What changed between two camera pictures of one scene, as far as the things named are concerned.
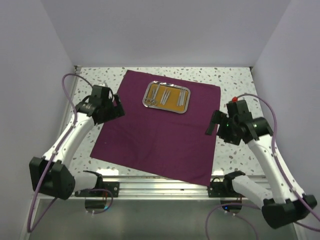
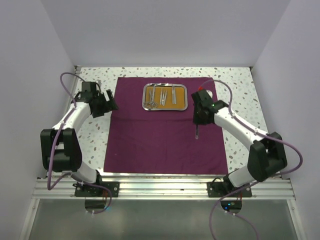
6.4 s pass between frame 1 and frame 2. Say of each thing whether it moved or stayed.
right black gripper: moved
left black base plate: stayed
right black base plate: stayed
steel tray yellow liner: moved
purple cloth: moved
